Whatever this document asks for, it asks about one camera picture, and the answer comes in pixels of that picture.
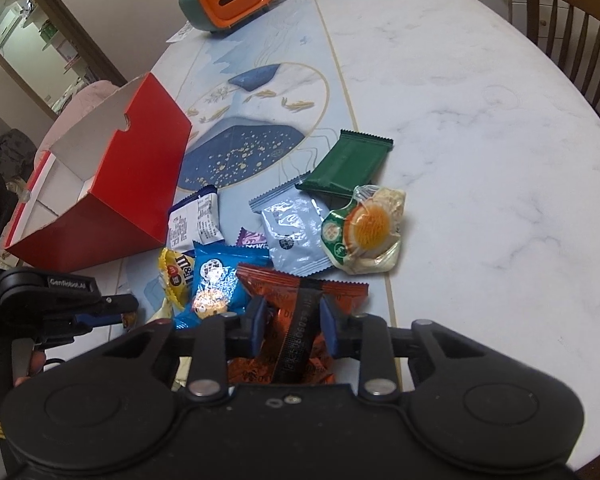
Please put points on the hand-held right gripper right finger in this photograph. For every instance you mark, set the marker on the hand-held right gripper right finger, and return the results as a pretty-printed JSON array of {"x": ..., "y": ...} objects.
[{"x": 328, "y": 327}]

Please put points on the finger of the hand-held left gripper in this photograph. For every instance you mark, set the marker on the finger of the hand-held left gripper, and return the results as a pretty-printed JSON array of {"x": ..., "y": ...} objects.
[
  {"x": 87, "y": 320},
  {"x": 122, "y": 304}
]

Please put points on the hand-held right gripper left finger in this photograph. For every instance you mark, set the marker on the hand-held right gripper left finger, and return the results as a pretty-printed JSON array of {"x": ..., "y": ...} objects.
[{"x": 257, "y": 321}]

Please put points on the orange brown foil snack packet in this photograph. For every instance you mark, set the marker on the orange brown foil snack packet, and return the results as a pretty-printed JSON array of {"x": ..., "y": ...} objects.
[{"x": 280, "y": 290}]

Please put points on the blue cookie packet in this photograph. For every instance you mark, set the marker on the blue cookie packet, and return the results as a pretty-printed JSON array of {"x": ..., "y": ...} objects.
[{"x": 215, "y": 280}]

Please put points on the yellow candy packet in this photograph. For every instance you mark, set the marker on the yellow candy packet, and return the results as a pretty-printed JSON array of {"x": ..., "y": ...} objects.
[{"x": 177, "y": 272}]

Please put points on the purple candy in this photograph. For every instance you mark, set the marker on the purple candy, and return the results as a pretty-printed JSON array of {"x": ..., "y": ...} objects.
[{"x": 252, "y": 240}]

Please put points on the light blue snack packet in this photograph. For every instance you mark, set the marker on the light blue snack packet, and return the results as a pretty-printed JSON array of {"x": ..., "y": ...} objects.
[{"x": 292, "y": 240}]

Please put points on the white cardboard box red rim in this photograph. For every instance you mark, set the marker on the white cardboard box red rim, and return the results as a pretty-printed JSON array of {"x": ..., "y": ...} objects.
[{"x": 145, "y": 185}]

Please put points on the person's left hand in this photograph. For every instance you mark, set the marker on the person's left hand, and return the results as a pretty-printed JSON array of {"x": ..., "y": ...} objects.
[{"x": 34, "y": 362}]

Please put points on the clear wrapped orange pastry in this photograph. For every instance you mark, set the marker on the clear wrapped orange pastry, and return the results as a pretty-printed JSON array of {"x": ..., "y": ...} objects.
[{"x": 370, "y": 227}]

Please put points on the white and blue snack packet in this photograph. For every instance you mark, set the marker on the white and blue snack packet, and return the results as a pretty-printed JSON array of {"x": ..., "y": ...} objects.
[{"x": 195, "y": 220}]

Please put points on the dark clothes pile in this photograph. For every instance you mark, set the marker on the dark clothes pile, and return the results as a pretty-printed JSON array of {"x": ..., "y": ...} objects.
[{"x": 10, "y": 160}]

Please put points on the green snack packet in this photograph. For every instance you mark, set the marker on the green snack packet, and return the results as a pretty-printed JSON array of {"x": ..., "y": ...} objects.
[{"x": 345, "y": 165}]

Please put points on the pink puffer jacket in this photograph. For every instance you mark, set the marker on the pink puffer jacket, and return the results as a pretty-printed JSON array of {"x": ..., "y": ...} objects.
[{"x": 85, "y": 105}]

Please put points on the wooden framed mirror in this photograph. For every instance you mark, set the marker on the wooden framed mirror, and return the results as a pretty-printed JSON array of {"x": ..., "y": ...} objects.
[{"x": 25, "y": 25}]

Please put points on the white paper slips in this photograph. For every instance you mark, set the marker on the white paper slips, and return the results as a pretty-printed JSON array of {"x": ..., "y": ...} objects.
[{"x": 180, "y": 34}]

